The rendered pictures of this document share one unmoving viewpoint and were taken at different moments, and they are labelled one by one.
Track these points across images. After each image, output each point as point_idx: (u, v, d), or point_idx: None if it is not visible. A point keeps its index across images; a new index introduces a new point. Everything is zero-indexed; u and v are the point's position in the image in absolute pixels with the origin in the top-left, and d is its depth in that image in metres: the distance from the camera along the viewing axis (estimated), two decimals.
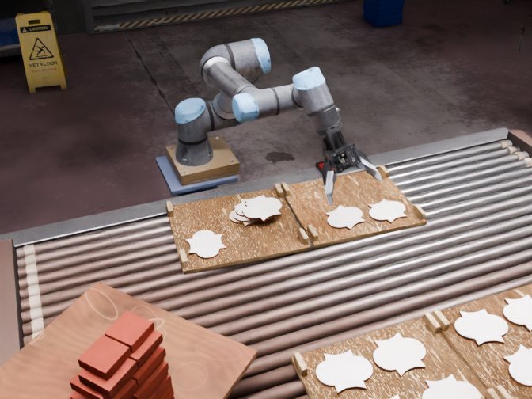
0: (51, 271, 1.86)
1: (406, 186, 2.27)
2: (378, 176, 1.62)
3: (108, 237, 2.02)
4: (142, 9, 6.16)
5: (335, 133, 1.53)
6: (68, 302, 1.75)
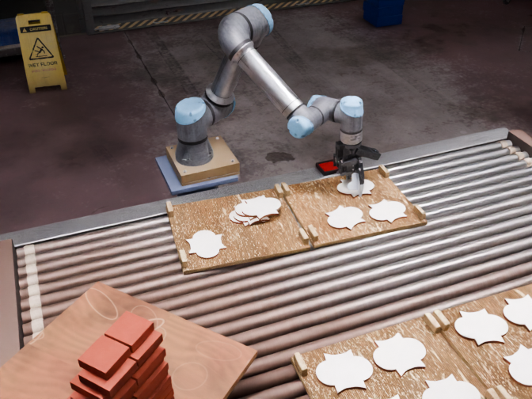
0: (51, 271, 1.86)
1: (406, 186, 2.27)
2: (359, 192, 2.14)
3: (108, 237, 2.02)
4: (142, 9, 6.16)
5: (337, 148, 2.07)
6: (68, 302, 1.75)
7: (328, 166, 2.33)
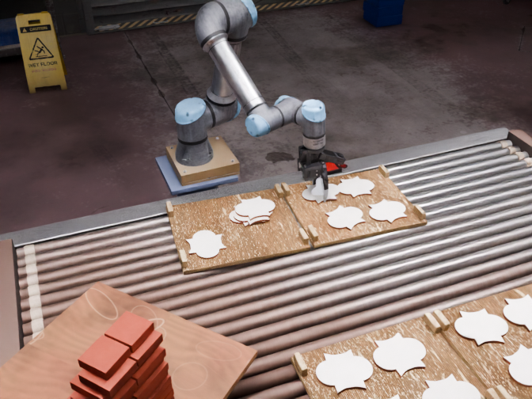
0: (51, 271, 1.86)
1: (406, 186, 2.27)
2: (324, 198, 2.11)
3: (108, 237, 2.02)
4: (142, 9, 6.16)
5: (300, 152, 2.04)
6: (68, 302, 1.75)
7: (328, 166, 2.33)
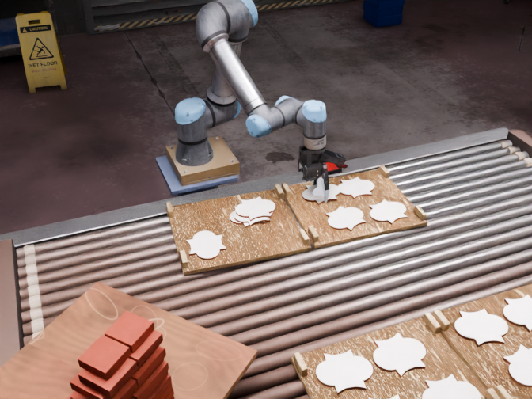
0: (51, 272, 1.85)
1: (406, 187, 2.27)
2: (324, 199, 2.10)
3: (108, 237, 2.02)
4: (142, 9, 6.16)
5: (301, 153, 2.04)
6: (68, 302, 1.75)
7: (328, 166, 2.33)
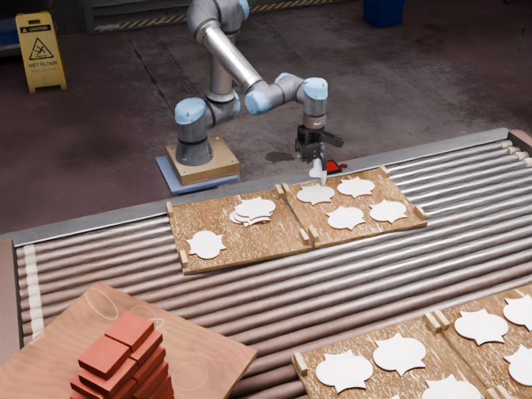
0: (51, 272, 1.85)
1: (406, 187, 2.27)
2: (322, 181, 2.04)
3: (108, 237, 2.02)
4: (142, 9, 6.16)
5: (299, 131, 1.99)
6: (68, 302, 1.75)
7: (328, 166, 2.33)
